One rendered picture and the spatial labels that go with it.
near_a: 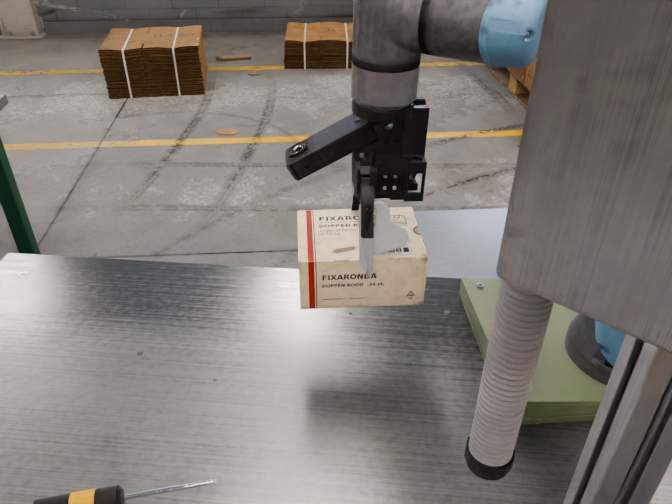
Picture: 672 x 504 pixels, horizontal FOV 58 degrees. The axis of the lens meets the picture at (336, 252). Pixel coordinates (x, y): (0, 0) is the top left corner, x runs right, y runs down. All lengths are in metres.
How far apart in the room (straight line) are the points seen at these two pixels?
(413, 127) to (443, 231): 0.48
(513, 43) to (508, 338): 0.32
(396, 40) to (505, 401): 0.39
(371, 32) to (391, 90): 0.06
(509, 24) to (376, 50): 0.14
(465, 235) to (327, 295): 0.46
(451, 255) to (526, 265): 0.83
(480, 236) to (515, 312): 0.81
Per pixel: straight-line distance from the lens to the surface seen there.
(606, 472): 0.54
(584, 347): 0.87
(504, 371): 0.39
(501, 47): 0.62
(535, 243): 0.27
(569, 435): 0.85
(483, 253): 1.12
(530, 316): 0.36
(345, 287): 0.76
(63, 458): 0.84
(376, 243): 0.72
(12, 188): 2.27
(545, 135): 0.25
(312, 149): 0.71
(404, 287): 0.77
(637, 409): 0.49
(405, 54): 0.66
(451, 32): 0.62
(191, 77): 4.27
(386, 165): 0.70
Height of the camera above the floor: 1.45
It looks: 35 degrees down
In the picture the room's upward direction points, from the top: straight up
